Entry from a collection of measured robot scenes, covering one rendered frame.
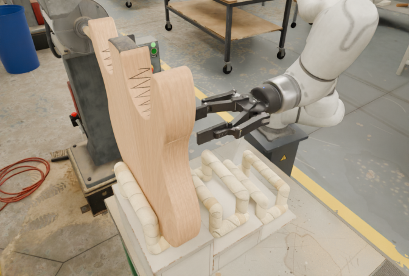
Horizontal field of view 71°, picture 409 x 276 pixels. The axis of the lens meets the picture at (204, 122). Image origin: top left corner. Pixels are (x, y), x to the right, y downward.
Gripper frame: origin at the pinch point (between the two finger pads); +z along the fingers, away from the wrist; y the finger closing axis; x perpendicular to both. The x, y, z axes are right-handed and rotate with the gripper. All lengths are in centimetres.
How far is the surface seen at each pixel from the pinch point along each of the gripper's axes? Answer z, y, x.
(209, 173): -7.4, 7.4, -25.8
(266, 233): -14.6, -11.7, -37.3
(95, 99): 4, 113, -52
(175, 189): 13.5, -15.1, 2.6
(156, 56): -30, 96, -27
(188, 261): 11.1, -12.9, -25.0
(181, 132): 12.4, -16.0, 14.0
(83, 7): 1, 97, 3
